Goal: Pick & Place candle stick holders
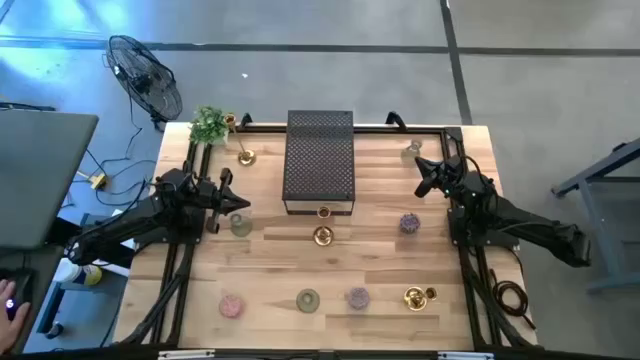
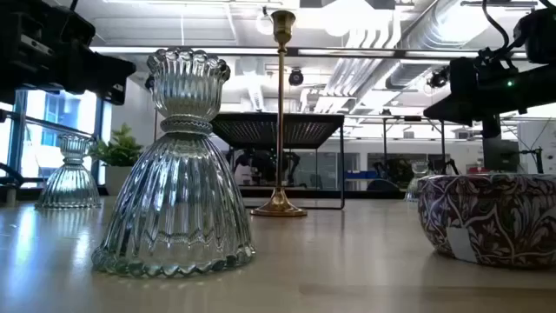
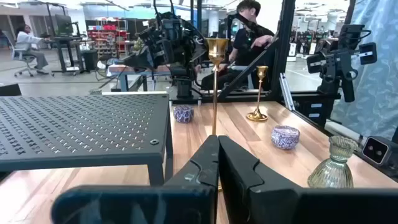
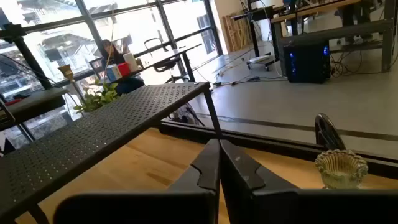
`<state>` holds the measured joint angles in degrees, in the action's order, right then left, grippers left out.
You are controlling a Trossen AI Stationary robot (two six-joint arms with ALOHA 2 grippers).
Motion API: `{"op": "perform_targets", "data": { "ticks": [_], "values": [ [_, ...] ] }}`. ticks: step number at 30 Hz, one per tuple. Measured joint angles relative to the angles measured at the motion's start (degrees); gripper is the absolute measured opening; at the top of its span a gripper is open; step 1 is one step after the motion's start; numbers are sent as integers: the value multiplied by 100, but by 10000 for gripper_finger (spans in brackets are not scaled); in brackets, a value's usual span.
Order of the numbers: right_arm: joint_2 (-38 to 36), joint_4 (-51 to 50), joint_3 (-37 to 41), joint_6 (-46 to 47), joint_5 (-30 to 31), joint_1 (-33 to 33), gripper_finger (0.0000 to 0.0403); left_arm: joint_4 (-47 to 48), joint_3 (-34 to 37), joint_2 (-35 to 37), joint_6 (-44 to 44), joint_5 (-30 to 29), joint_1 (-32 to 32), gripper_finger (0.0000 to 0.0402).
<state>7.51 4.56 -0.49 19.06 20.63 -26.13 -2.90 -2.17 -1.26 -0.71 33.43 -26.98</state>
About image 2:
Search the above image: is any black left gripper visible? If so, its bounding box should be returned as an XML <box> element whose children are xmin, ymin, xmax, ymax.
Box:
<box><xmin>0</xmin><ymin>0</ymin><xmax>136</xmax><ymax>105</ymax></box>

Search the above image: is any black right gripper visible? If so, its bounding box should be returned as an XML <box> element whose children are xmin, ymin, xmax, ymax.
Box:
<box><xmin>423</xmin><ymin>60</ymin><xmax>556</xmax><ymax>138</ymax></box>

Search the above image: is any ribbed glass candle holder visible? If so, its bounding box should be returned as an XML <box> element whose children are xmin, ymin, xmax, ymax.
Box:
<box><xmin>34</xmin><ymin>132</ymin><xmax>103</xmax><ymax>210</ymax></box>
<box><xmin>90</xmin><ymin>46</ymin><xmax>256</xmax><ymax>279</ymax></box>
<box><xmin>403</xmin><ymin>159</ymin><xmax>431</xmax><ymax>203</ymax></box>

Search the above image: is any brass candlestick holder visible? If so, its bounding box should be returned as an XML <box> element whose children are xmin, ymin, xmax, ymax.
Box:
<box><xmin>250</xmin><ymin>9</ymin><xmax>308</xmax><ymax>218</ymax></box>

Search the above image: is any black background monitor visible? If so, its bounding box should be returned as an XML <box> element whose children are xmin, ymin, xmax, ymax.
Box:
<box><xmin>481</xmin><ymin>137</ymin><xmax>522</xmax><ymax>173</ymax></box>

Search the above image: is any green plant in white pot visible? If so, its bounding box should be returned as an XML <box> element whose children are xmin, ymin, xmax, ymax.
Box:
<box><xmin>89</xmin><ymin>123</ymin><xmax>144</xmax><ymax>196</ymax></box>

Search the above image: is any black perforated metal riser shelf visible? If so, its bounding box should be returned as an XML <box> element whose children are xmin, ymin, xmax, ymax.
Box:
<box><xmin>211</xmin><ymin>112</ymin><xmax>347</xmax><ymax>210</ymax></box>

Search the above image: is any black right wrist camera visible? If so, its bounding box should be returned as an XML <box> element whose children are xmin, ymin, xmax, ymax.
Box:
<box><xmin>449</xmin><ymin>56</ymin><xmax>481</xmax><ymax>96</ymax></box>

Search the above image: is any black aluminium rig frame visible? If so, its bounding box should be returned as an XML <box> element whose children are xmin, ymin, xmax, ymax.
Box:
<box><xmin>99</xmin><ymin>185</ymin><xmax>407</xmax><ymax>201</ymax></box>

